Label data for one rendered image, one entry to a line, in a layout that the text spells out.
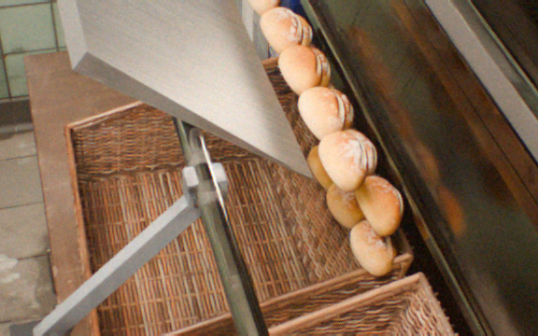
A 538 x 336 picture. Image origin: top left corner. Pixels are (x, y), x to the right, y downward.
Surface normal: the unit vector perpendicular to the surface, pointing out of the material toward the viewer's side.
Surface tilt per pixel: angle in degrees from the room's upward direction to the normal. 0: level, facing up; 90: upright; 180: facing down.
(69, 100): 0
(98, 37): 38
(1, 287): 0
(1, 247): 0
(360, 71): 70
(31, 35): 90
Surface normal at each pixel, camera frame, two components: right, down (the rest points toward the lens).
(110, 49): 0.62, -0.68
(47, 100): 0.03, -0.74
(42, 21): 0.26, 0.65
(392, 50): -0.90, -0.11
